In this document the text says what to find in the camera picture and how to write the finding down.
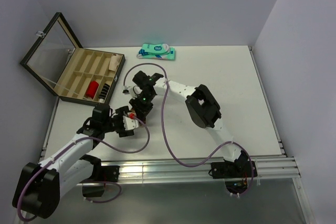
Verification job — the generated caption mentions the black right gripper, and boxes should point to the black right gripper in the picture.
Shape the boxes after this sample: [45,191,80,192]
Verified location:
[130,91,155,123]

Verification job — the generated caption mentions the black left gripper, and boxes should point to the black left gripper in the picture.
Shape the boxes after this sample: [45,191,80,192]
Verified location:
[102,106,134,137]

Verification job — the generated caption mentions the brown striped sock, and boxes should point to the brown striped sock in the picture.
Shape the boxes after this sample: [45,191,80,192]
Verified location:
[129,107,147,124]

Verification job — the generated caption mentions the black white striped sock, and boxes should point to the black white striped sock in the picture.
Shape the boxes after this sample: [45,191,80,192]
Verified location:
[98,83,110,103]

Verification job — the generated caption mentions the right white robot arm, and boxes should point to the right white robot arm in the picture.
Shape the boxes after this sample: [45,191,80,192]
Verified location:
[123,71,257,180]

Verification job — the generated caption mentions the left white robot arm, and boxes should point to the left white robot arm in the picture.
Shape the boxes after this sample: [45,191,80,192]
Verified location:
[12,104,145,222]

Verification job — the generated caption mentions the mint green folded socks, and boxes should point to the mint green folded socks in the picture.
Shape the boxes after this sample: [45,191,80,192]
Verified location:
[137,44,175,60]

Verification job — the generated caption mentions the red rolled sock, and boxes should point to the red rolled sock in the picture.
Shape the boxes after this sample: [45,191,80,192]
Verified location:
[85,81,99,99]

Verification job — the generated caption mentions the beige rolled sock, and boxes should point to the beige rolled sock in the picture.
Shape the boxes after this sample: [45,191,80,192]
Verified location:
[108,55,120,71]

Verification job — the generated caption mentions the black compartment box with lid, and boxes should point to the black compartment box with lid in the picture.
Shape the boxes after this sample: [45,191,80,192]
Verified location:
[20,12,125,106]

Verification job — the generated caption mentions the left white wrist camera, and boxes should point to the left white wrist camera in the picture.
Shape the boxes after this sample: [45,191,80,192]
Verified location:
[123,112,139,131]

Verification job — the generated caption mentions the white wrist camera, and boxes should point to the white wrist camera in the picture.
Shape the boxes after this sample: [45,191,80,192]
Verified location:
[122,86,142,99]
[123,112,139,131]

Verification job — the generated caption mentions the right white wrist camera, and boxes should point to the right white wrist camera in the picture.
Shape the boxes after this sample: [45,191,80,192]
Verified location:
[122,86,142,99]

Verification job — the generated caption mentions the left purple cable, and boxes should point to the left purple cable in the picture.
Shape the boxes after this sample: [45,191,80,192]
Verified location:
[17,115,151,221]

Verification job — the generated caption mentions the purple cable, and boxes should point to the purple cable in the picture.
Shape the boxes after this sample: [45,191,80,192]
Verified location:
[122,62,255,196]
[17,115,151,221]

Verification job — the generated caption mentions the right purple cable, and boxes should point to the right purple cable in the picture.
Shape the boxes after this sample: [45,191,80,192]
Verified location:
[122,62,255,196]

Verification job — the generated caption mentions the aluminium mounting rail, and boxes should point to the aluminium mounting rail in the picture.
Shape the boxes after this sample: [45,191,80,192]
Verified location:
[15,155,313,224]

